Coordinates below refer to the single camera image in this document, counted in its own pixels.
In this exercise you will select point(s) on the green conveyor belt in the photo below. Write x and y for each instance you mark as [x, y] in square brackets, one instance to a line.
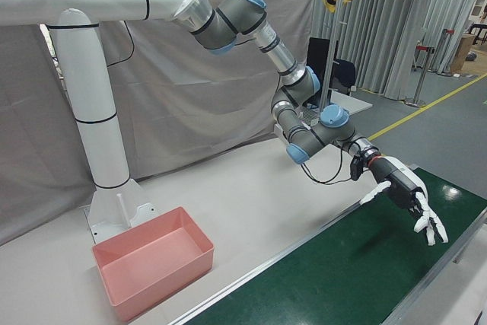
[342, 271]

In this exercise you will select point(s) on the silver barrier stanchion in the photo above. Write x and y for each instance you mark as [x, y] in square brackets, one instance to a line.
[420, 74]
[445, 51]

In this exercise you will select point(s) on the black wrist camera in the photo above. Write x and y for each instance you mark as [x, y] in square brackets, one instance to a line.
[356, 167]

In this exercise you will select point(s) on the black office chair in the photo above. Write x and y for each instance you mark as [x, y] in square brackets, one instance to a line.
[344, 74]

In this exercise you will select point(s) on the pink plastic basket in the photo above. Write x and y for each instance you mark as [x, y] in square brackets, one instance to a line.
[125, 294]

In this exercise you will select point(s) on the white robot torso column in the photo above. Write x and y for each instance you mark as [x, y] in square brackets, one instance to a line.
[91, 93]

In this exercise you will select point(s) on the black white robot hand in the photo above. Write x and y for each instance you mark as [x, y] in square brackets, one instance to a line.
[403, 182]

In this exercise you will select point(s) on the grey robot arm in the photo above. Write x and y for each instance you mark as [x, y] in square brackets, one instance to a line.
[236, 20]

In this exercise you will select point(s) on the grey pleated curtain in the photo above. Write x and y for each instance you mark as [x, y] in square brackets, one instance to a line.
[388, 36]

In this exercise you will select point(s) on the black background monitor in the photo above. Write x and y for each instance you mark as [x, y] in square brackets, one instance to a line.
[317, 66]

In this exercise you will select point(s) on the brown cardboard box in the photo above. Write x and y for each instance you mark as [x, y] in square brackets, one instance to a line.
[462, 53]

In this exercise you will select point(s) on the white background table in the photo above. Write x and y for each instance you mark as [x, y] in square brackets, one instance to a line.
[357, 103]

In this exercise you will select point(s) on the grey fabric curtain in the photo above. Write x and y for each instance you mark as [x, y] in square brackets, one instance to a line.
[190, 93]

